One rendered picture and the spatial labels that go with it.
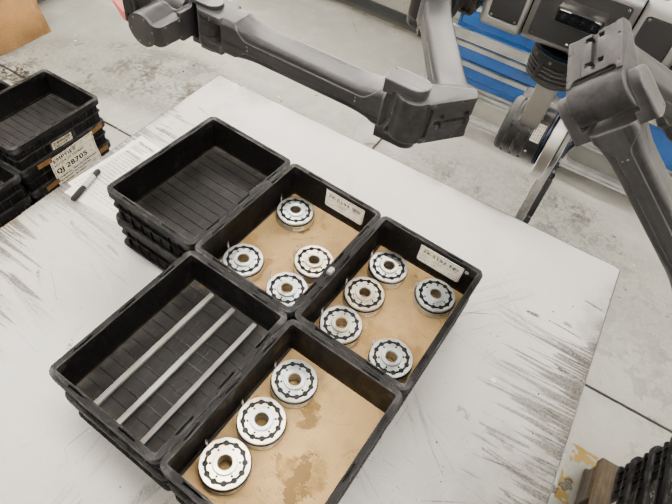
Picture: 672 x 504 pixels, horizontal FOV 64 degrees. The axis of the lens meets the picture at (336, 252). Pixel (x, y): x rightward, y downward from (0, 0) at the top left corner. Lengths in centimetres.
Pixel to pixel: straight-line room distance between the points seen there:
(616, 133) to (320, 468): 82
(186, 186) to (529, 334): 106
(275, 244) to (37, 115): 134
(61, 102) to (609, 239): 266
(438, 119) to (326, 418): 68
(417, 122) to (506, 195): 221
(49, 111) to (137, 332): 137
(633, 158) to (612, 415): 179
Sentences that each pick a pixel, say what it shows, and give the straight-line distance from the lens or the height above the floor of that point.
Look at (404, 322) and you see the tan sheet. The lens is 135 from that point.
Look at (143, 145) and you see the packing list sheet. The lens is 193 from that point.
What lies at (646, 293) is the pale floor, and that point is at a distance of 297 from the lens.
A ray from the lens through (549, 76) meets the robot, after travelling 133.
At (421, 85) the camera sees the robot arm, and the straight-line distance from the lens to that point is 83.
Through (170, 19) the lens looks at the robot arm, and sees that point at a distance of 100.
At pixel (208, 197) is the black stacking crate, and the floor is 83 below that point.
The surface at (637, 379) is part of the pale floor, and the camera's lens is 265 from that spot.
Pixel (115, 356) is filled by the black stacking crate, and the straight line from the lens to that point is 130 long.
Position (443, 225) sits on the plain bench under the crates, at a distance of 175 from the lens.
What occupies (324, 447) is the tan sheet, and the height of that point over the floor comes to 83.
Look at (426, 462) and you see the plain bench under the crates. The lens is 136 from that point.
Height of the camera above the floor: 195
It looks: 52 degrees down
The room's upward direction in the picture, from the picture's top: 11 degrees clockwise
